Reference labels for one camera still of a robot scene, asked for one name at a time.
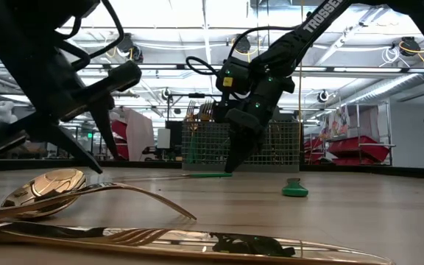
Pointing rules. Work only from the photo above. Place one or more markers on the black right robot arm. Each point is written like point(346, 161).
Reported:
point(318, 16)

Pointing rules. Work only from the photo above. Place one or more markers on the black aluminium table frame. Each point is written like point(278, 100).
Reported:
point(381, 172)

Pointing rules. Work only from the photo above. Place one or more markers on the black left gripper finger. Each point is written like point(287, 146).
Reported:
point(64, 141)
point(105, 117)

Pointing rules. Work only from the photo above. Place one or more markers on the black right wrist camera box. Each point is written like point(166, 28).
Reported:
point(237, 73)

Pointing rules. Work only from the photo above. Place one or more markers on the grey mesh cutlery basket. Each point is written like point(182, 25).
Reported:
point(282, 147)

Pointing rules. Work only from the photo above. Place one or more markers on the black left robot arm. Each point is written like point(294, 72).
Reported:
point(13, 22)

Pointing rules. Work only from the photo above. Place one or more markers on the yellow tape tag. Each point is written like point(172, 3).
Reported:
point(227, 81)

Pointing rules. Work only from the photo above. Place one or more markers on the red storage bin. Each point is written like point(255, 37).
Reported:
point(359, 149)

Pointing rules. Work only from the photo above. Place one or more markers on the pale pink hanging sheet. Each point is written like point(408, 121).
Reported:
point(138, 134)

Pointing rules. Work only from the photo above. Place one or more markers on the white box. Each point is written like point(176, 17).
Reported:
point(163, 138)

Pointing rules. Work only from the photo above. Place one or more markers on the metal shelf rack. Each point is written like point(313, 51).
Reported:
point(388, 125)

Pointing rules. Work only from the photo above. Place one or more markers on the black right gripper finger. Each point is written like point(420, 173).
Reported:
point(245, 136)

